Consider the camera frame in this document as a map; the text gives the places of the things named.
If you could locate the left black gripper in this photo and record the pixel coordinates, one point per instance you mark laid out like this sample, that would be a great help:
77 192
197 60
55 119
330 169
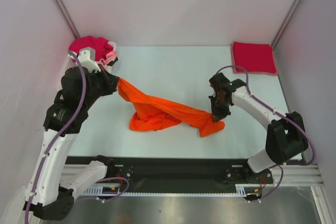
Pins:
111 81

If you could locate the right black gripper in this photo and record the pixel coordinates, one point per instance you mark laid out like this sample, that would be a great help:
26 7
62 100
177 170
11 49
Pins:
218 115

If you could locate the orange t shirt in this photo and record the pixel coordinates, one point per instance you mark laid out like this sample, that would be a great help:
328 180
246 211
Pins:
155 114

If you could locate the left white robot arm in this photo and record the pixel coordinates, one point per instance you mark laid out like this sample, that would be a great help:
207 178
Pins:
47 198

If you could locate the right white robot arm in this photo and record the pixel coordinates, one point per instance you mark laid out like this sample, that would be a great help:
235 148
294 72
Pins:
285 133

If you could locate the crumpled pink t shirt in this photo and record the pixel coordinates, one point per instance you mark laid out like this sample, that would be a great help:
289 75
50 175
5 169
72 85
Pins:
109 59

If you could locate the white plastic basket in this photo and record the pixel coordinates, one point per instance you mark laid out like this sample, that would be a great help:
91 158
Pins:
69 63

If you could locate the crumpled magenta t shirt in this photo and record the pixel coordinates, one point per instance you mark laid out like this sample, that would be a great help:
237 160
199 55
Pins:
99 44

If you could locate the folded red t shirt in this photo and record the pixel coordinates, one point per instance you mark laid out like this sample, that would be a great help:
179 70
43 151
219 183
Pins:
254 57

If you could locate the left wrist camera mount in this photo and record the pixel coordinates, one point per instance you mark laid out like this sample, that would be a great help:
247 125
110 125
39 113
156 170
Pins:
86 57

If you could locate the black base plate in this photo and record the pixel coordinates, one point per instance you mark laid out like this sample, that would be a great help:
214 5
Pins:
187 174

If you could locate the white slotted cable duct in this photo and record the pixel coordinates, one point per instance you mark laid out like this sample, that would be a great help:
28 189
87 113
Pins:
112 191

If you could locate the aluminium frame rail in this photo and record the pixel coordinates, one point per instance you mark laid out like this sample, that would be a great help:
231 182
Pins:
294 175

